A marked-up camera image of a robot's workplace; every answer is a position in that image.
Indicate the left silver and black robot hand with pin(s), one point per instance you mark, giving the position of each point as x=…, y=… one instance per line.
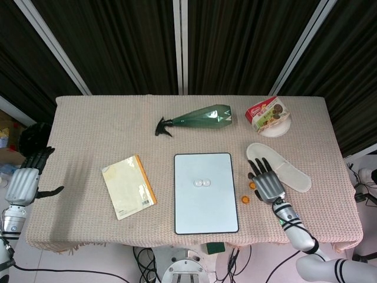
x=23, y=185

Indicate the green plastic spray bottle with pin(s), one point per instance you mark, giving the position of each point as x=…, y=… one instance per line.
x=203, y=118

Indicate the red and green snack box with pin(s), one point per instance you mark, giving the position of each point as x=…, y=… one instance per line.
x=265, y=115

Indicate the white stand device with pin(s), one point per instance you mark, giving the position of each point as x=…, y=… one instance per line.
x=366, y=174

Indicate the pink waffle tablecloth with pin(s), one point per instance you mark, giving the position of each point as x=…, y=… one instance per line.
x=88, y=132

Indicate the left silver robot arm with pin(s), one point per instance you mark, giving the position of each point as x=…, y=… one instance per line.
x=11, y=224

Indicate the brown cardboard box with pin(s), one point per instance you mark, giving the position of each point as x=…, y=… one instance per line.
x=7, y=153

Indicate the black-framed whiteboard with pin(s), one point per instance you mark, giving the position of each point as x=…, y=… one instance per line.
x=206, y=212

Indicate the right silver and black robot hand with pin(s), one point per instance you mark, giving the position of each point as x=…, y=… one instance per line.
x=269, y=185

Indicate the white frame post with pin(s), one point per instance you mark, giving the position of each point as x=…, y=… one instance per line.
x=56, y=47
x=181, y=44
x=300, y=50

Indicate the black pleated curtain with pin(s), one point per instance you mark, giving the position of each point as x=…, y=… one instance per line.
x=117, y=44

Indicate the white round plate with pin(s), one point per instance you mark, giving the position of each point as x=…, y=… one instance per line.
x=277, y=131

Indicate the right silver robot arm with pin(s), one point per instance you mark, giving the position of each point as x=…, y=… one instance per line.
x=297, y=234

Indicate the black fuzzy round object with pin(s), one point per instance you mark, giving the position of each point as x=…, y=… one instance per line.
x=32, y=137

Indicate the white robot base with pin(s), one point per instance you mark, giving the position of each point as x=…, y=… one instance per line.
x=184, y=268

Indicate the green block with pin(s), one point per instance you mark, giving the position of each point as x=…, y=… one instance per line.
x=216, y=248

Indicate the cream notebook with orange spine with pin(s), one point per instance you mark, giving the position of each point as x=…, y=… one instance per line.
x=126, y=188

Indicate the white fabric slipper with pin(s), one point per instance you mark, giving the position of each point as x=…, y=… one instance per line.
x=294, y=177

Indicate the white round magnet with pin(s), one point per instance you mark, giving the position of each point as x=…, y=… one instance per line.
x=197, y=183
x=206, y=182

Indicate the white frame bar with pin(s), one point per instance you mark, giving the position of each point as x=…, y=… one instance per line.
x=14, y=110

